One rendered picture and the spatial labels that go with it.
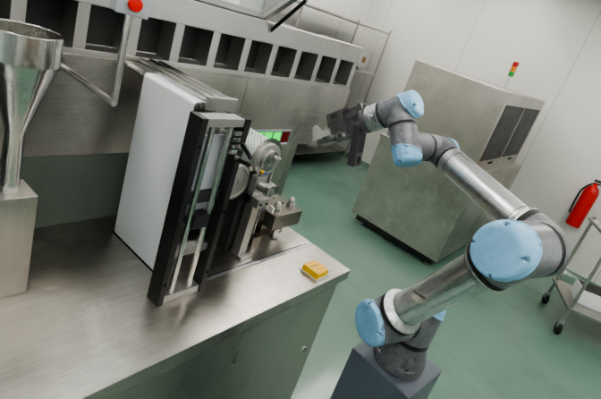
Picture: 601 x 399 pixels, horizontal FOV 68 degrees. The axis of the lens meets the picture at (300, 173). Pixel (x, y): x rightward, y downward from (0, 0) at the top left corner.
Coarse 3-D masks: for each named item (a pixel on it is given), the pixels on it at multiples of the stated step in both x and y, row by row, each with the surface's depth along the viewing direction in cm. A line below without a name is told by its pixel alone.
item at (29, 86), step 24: (0, 72) 85; (24, 72) 86; (48, 72) 89; (0, 96) 88; (24, 96) 89; (0, 120) 93; (24, 120) 93; (0, 168) 97; (0, 192) 98; (24, 192) 101; (0, 216) 97; (24, 216) 101; (0, 240) 99; (24, 240) 103; (0, 264) 102; (24, 264) 106; (0, 288) 104; (24, 288) 109
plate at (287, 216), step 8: (272, 200) 174; (280, 200) 176; (288, 208) 171; (296, 208) 174; (272, 216) 162; (280, 216) 164; (288, 216) 168; (296, 216) 173; (264, 224) 165; (272, 224) 163; (280, 224) 166; (288, 224) 170; (296, 224) 175
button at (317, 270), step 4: (312, 260) 162; (316, 260) 163; (304, 264) 158; (308, 264) 159; (312, 264) 160; (316, 264) 161; (320, 264) 162; (304, 268) 158; (308, 268) 157; (312, 268) 157; (316, 268) 158; (320, 268) 159; (324, 268) 160; (308, 272) 157; (312, 272) 156; (316, 272) 156; (320, 272) 157; (324, 272) 158; (312, 276) 156; (316, 276) 155; (320, 276) 157
